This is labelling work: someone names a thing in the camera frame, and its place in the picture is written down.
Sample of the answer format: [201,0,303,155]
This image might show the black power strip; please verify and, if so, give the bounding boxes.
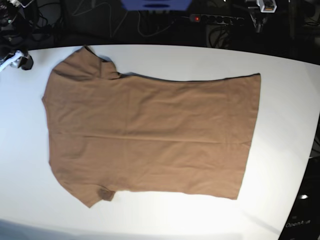
[188,14,245,26]

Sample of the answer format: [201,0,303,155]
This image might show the brown T-shirt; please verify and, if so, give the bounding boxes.
[42,47,261,207]

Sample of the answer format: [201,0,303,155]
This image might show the blue plastic box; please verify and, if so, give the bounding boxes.
[121,0,192,11]

